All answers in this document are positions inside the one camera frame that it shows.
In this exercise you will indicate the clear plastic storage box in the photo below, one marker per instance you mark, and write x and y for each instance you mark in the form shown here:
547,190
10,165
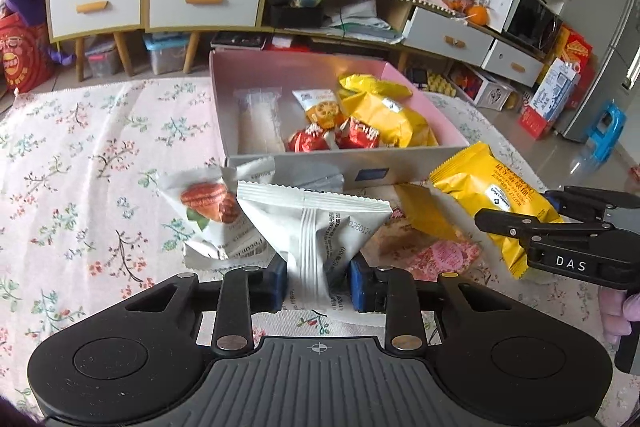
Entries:
102,59

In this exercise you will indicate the red gift bag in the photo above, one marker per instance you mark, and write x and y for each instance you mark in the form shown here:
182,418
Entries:
20,57

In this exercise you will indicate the floral tablecloth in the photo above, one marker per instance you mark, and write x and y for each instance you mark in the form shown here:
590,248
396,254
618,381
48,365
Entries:
100,157

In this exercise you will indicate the black basket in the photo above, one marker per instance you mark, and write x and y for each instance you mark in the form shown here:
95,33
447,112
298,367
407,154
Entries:
295,17

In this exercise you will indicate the blue plastic stool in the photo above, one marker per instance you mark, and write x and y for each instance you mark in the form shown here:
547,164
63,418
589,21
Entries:
606,129

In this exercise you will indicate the white red-print carton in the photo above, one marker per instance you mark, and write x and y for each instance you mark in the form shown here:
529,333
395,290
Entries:
485,89

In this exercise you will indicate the small plain yellow packet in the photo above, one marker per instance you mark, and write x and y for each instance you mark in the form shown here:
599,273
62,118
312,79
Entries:
425,212

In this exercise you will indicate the pink cardboard box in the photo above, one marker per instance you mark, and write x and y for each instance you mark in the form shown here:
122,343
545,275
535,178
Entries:
280,72

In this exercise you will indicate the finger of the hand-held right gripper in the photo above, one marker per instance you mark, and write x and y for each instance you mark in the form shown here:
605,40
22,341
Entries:
510,222
590,202

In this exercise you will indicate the yellow orange snack packet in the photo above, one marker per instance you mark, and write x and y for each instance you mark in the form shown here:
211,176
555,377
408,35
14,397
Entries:
320,109

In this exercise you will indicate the flat black box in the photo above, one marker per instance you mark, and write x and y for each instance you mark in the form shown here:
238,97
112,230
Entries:
237,41

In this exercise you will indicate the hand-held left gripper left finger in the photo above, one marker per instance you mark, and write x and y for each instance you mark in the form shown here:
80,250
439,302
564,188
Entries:
275,284

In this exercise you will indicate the blue white carton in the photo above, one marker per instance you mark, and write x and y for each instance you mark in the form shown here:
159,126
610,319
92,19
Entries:
552,87

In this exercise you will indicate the clear rice cracker packet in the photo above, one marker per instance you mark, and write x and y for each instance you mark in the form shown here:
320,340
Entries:
257,122

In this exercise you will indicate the black microwave oven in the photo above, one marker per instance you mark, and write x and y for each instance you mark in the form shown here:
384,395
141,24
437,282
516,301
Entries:
530,19

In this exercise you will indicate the wooden low cabinet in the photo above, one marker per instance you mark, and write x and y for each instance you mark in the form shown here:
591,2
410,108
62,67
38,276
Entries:
400,14

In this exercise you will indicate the yellow round-logo snack packet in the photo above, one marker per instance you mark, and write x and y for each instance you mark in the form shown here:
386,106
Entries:
480,192

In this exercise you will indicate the grey refrigerator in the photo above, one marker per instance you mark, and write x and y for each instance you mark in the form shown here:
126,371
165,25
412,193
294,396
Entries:
600,32

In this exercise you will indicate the white pecan snack packet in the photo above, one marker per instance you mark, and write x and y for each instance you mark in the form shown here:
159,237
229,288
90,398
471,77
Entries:
210,207

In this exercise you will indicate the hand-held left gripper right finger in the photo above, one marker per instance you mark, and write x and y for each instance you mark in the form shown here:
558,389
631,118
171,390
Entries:
357,287

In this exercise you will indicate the yellow egg tray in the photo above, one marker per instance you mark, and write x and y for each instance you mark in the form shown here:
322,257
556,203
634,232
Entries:
440,84

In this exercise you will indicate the pile of papers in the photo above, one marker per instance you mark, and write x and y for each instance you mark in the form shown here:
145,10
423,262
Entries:
360,19

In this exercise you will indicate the person's right hand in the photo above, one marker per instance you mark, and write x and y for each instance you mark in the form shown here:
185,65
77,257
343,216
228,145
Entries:
616,319

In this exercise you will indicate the red yellow box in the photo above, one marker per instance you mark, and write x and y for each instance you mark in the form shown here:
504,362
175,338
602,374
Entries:
572,49

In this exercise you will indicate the clear storage box blue lid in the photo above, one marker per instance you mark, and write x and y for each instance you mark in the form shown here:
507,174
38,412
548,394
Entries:
167,54

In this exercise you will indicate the yellow blue-label snack packet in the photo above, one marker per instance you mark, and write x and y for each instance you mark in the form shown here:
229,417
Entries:
395,122

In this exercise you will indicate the pink floral snack packet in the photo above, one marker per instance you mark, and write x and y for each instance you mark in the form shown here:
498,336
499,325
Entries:
440,257

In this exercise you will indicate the white grey snack packet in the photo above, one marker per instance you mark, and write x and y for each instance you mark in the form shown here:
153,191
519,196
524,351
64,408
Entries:
310,232

